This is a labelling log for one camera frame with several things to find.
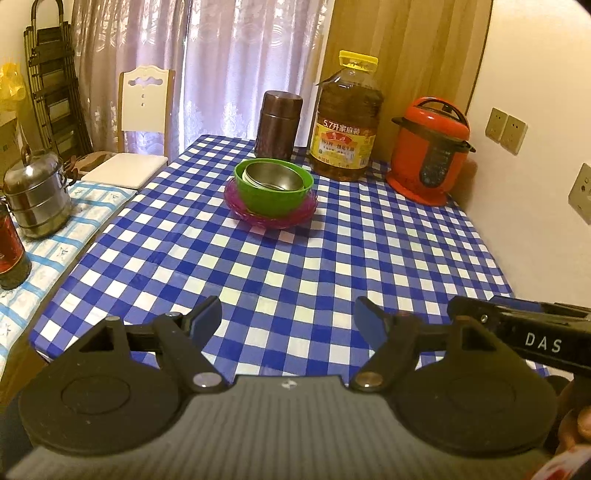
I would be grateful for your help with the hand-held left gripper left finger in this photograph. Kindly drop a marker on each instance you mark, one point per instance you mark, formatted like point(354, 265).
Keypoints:
point(205, 319)

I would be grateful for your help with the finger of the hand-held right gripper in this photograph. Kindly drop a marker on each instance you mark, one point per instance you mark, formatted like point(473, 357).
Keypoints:
point(471, 307)
point(540, 307)

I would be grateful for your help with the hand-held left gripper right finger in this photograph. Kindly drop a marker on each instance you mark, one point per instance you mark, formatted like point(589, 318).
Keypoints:
point(369, 323)

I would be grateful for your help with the green plastic bowl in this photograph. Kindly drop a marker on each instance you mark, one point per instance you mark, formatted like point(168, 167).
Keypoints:
point(272, 201)

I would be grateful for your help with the stainless steel bowl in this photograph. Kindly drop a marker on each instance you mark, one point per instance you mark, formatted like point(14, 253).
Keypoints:
point(272, 177)

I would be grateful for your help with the person's right hand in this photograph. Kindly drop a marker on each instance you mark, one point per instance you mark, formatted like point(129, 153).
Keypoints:
point(577, 415)

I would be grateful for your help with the blue white checkered tablecloth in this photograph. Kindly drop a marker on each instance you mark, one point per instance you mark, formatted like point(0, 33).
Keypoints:
point(277, 267)

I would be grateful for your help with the red electric pressure cooker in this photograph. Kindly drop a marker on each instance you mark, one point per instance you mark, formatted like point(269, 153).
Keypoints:
point(427, 152)

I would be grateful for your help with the light blue patterned tablecloth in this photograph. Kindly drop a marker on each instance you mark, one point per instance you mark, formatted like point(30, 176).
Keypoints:
point(60, 249)

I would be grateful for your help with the large cooking oil bottle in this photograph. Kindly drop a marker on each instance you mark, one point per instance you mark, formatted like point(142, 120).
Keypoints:
point(346, 120)

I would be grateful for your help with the dark bottle with red label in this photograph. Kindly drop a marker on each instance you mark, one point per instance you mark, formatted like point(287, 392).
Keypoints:
point(11, 249)

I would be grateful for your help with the brown cylindrical canister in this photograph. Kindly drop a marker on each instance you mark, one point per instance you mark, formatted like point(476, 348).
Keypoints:
point(277, 124)

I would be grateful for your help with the stainless steel steamer pot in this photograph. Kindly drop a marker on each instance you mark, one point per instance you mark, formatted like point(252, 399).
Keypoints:
point(37, 194)

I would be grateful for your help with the white wooden chair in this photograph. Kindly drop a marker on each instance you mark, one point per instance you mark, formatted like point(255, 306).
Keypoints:
point(143, 106)

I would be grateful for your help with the sheer lilac curtain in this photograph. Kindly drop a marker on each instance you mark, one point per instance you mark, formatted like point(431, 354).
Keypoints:
point(207, 69)

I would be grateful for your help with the cardboard box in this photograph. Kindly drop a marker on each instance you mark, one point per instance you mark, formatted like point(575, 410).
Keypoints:
point(11, 147)

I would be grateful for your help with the wooden door panel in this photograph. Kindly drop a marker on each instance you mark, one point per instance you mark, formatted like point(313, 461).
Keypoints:
point(406, 46)

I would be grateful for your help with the dark folding rack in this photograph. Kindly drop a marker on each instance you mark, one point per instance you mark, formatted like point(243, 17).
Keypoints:
point(55, 83)

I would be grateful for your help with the yellow plastic bag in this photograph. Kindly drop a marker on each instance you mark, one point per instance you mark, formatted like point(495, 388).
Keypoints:
point(11, 87)

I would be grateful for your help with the beige wall socket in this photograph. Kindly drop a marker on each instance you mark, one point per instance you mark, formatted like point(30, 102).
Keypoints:
point(581, 189)
point(515, 134)
point(496, 123)

